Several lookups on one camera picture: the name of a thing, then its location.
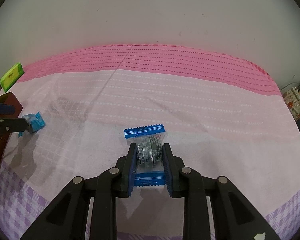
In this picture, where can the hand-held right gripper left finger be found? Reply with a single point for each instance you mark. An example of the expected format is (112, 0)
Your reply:
(132, 165)

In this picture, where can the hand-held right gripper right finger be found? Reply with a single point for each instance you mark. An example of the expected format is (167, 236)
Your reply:
(167, 165)

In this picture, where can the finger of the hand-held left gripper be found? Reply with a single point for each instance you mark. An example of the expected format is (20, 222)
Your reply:
(12, 125)
(2, 108)

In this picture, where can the blue-ended clear cookie packet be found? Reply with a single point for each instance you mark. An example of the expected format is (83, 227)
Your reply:
(150, 152)

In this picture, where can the blue candy packet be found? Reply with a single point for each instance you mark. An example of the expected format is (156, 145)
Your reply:
(36, 123)

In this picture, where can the green tissue pack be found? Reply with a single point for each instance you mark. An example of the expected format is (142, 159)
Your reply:
(11, 76)

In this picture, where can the clutter beside table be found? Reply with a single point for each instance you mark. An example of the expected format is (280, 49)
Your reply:
(293, 103)

